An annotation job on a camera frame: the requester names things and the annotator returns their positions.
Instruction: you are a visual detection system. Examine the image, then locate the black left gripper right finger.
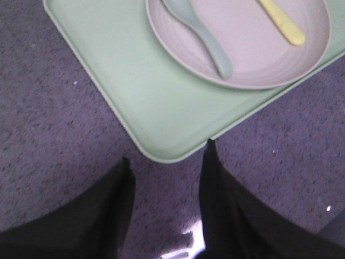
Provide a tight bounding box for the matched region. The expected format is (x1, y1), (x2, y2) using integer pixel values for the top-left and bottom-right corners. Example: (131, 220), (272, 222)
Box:
(198, 140), (344, 258)

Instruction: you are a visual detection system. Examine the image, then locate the light green serving tray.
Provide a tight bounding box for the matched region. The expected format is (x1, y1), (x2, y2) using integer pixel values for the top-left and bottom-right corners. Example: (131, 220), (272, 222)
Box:
(42, 0), (345, 165)

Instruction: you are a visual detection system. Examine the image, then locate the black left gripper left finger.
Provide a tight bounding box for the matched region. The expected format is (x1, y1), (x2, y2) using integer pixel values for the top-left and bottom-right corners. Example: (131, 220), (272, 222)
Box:
(1, 158), (135, 258)

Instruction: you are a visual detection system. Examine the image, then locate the yellow plastic fork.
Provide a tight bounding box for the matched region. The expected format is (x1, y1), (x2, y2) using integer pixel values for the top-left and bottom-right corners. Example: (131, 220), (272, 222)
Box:
(258, 0), (306, 46)

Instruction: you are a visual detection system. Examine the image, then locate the pale green spoon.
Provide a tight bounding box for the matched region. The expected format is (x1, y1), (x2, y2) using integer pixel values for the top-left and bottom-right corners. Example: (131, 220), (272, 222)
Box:
(163, 0), (233, 80)

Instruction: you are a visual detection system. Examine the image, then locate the beige round plate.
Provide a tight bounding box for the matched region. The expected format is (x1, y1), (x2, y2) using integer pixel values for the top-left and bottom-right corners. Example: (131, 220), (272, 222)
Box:
(146, 1), (332, 90)

